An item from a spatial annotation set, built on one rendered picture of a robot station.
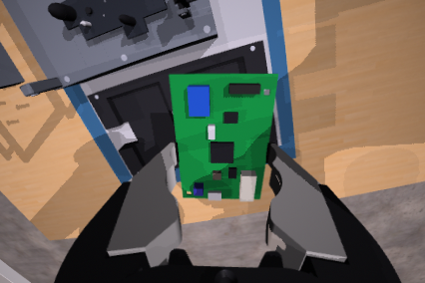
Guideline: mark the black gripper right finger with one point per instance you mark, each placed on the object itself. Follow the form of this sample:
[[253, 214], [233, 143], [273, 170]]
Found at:
[[315, 232]]

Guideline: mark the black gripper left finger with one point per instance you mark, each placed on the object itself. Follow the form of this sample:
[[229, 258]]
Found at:
[[135, 229]]

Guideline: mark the green circuit board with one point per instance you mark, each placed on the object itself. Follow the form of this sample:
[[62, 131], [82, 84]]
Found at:
[[222, 125]]

